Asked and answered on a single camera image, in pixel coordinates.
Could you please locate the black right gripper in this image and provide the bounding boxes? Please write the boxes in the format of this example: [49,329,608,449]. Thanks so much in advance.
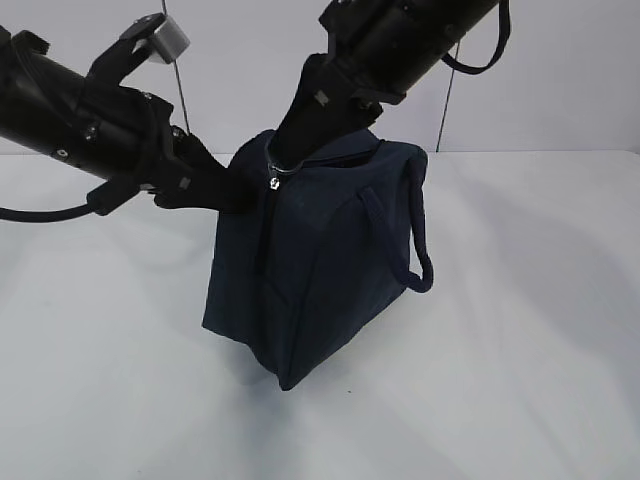
[272,0,416,171]

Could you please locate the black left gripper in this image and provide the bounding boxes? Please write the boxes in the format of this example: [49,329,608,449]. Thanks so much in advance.
[78,87,258,216]

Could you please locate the navy blue lunch bag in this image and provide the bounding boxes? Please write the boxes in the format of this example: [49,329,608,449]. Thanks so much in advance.
[202,130,434,390]

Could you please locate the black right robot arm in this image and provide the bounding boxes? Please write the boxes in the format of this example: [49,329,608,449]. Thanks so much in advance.
[267,0,511,175]

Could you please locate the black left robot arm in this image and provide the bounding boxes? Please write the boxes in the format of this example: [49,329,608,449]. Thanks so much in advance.
[1,13,257,224]

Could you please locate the silver wrist camera on left gripper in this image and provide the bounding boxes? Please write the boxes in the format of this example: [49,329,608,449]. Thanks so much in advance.
[84,13,191,94]

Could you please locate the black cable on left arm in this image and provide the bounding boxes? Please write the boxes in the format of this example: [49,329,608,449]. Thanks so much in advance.
[0,199,99,225]

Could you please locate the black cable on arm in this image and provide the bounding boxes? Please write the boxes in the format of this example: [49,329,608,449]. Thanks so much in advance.
[440,0,512,76]
[0,199,99,225]

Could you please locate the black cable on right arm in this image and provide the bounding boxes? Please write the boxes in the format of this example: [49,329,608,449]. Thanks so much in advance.
[440,0,512,76]

